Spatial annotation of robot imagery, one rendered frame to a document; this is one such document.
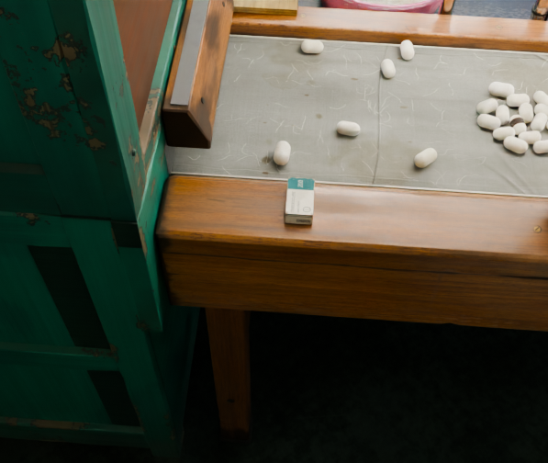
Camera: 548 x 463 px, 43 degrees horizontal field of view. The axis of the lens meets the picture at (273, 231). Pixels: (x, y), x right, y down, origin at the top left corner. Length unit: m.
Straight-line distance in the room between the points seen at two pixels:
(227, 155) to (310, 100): 0.16
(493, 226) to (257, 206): 0.30
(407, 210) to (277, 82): 0.31
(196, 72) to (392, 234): 0.33
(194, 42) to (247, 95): 0.14
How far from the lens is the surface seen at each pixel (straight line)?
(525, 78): 1.17
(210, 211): 0.89
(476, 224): 0.91
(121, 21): 0.75
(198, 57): 0.95
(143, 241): 0.83
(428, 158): 0.98
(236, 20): 1.16
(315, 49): 1.13
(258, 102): 1.05
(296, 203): 0.87
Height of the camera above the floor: 1.47
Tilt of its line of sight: 54 degrees down
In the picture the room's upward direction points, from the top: 2 degrees clockwise
